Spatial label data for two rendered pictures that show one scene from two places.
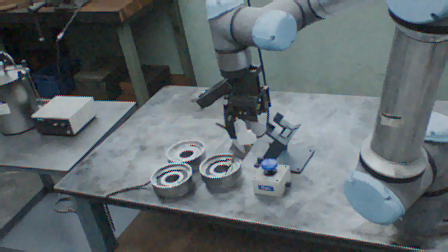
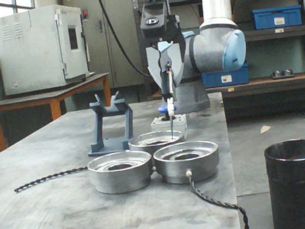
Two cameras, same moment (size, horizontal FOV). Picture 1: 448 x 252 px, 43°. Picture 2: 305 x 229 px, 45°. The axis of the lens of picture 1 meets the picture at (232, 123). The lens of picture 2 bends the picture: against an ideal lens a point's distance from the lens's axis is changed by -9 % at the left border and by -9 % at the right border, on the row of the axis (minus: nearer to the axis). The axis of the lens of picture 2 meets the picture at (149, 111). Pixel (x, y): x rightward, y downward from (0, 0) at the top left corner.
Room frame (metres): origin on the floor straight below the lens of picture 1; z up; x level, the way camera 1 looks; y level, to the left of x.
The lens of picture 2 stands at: (1.46, 0.74, 1.02)
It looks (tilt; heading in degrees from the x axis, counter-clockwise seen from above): 10 degrees down; 249
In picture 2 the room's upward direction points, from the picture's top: 9 degrees counter-clockwise
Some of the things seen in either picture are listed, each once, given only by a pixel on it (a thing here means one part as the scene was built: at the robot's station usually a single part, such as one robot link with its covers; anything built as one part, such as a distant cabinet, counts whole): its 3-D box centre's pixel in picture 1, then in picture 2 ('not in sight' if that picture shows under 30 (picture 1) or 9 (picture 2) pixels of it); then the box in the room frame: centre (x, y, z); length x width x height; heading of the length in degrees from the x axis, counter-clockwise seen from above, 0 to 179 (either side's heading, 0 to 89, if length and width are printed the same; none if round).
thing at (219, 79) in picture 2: not in sight; (225, 74); (-0.87, -2.92, 0.56); 0.52 x 0.38 x 0.22; 146
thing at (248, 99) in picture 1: (243, 91); (159, 16); (1.11, -0.04, 1.07); 0.09 x 0.08 x 0.12; 56
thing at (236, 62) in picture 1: (234, 56); not in sight; (1.12, -0.03, 1.15); 0.08 x 0.08 x 0.05
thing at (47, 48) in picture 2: not in sight; (47, 50); (1.03, -2.52, 1.10); 0.62 x 0.61 x 0.65; 59
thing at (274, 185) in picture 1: (273, 179); (170, 127); (1.11, -0.07, 0.82); 0.08 x 0.07 x 0.05; 59
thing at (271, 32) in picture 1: (269, 25); not in sight; (1.05, -0.11, 1.23); 0.11 x 0.11 x 0.08; 39
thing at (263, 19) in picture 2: not in sight; (275, 18); (-1.42, -2.59, 1.11); 0.52 x 0.38 x 0.22; 149
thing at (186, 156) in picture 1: (187, 156); (121, 172); (1.30, 0.14, 0.82); 0.10 x 0.10 x 0.04
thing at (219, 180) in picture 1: (221, 171); (157, 148); (1.20, 0.05, 0.82); 0.10 x 0.10 x 0.04
